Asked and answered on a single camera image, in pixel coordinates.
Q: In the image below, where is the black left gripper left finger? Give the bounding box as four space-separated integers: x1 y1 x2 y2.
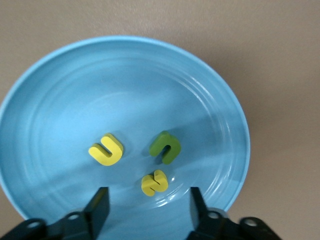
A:
0 186 111 240

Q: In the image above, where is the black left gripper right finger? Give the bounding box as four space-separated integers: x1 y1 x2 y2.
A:
188 186 283 240

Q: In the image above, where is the yellow foam digit 2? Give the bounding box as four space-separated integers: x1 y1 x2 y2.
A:
141 169 169 197

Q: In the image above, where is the yellow foam letter u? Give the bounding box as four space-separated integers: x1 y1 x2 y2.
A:
88 132 125 167

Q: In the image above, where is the green foam letter n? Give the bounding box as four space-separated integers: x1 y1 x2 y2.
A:
149 130 182 165

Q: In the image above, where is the blue plate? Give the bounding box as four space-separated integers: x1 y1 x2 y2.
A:
0 35 251 240

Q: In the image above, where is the brown table cover mat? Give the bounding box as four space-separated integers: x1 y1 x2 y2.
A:
0 0 320 240

